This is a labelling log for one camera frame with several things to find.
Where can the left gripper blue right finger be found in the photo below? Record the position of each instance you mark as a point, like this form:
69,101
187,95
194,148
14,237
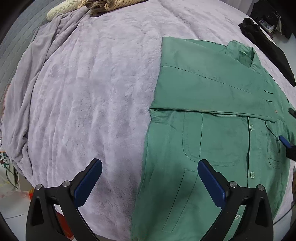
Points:
215,183

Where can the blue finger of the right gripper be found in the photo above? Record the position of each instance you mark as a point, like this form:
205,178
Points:
285,142

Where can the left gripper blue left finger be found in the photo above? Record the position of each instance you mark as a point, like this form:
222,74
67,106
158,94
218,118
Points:
84,182

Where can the green work jacket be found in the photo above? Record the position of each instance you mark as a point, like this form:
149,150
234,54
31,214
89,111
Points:
218,103

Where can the red box on floor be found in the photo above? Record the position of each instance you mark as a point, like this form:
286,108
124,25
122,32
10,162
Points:
65,227

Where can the black folded garment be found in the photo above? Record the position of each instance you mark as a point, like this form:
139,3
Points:
253,33

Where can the dark clutter on nightstand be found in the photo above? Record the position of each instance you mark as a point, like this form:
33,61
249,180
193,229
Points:
275,12

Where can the grey throw blanket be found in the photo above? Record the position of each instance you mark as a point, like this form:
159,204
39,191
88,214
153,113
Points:
17,102

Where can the grey quilted headboard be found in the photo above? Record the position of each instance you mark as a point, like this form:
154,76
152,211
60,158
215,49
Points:
19,37

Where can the beige striped garment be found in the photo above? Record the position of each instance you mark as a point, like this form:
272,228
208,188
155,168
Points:
95,7

